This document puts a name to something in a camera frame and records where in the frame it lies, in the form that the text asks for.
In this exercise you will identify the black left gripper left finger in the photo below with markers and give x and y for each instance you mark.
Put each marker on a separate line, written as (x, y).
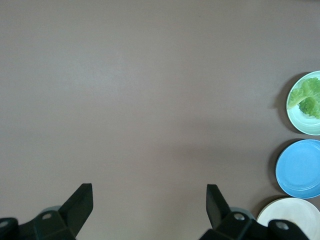
(75, 207)

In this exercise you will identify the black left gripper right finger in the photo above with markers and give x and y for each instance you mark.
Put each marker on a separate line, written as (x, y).
(217, 212)

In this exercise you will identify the green lettuce leaf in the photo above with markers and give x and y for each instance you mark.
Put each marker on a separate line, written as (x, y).
(308, 95)

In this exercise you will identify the cream white round plate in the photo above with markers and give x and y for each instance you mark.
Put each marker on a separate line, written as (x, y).
(287, 208)

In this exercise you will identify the blue round plate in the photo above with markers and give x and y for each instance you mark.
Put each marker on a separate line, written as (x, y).
(300, 170)

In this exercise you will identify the pale green round plate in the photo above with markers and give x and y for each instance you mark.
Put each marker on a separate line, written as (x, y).
(303, 123)

